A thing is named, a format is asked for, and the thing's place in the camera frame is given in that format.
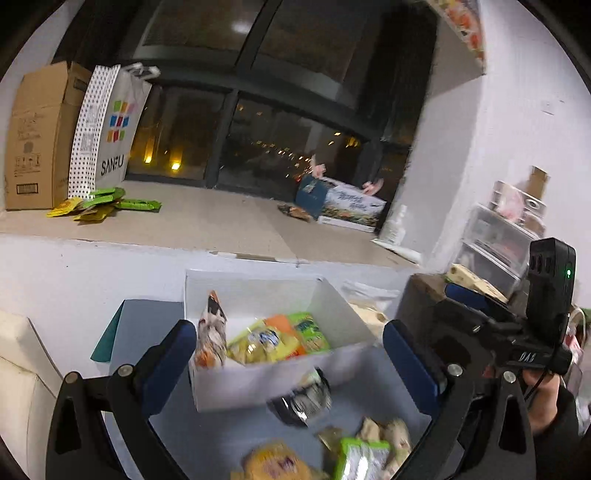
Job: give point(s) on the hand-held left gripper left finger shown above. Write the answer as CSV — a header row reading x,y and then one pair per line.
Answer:
x,y
171,357

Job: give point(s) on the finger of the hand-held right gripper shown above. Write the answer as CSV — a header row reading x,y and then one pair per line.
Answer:
x,y
466,294
466,334

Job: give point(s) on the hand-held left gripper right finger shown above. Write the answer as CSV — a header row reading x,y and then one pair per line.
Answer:
x,y
408,362

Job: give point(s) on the white box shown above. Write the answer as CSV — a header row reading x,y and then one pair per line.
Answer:
x,y
258,295

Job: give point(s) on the black snack packet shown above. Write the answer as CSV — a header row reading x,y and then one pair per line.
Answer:
x,y
304,399

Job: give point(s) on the person's right forearm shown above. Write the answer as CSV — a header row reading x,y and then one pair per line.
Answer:
x,y
568,424

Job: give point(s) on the person's right hand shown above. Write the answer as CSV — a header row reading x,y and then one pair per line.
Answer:
x,y
541,406

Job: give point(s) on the beige patterned packet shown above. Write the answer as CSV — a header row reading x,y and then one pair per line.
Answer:
x,y
475,281

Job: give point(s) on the orange white snack bag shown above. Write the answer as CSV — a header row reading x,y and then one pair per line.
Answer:
x,y
210,337

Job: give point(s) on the teal paper sheet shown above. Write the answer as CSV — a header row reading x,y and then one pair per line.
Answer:
x,y
134,330

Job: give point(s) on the clear plastic drawer unit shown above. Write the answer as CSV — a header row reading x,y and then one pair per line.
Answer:
x,y
496,249

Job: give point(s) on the clear plastic wrapper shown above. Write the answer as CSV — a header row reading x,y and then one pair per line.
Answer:
x,y
369,300

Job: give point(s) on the beige small snack packets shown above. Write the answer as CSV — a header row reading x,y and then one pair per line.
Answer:
x,y
392,436

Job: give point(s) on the green white snack packet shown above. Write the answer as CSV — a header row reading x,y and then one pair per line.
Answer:
x,y
360,459

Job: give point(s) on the orange snack packet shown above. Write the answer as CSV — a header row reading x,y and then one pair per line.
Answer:
x,y
279,325

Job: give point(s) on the small cardboard box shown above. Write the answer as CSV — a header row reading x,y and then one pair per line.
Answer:
x,y
538,181

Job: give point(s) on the printed landscape carton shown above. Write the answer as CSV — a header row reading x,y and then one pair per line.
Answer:
x,y
351,207

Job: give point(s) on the yellow round snack packet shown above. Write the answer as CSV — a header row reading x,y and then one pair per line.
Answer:
x,y
277,464

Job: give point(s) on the beige cushion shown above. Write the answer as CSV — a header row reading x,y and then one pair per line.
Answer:
x,y
23,392

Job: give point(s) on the pile of green yellow packets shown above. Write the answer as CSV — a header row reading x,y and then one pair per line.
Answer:
x,y
97,205

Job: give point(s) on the brown snack packet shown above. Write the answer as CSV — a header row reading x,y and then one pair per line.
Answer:
x,y
295,212

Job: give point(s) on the white paper shopping bag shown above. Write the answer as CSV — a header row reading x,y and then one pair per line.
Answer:
x,y
117,138

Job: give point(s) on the brown cardboard box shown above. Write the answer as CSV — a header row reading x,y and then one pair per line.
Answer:
x,y
37,138

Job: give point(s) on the dark window frame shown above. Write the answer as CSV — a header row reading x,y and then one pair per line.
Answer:
x,y
235,99

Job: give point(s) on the colourful wall poster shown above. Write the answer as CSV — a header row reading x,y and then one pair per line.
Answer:
x,y
466,27

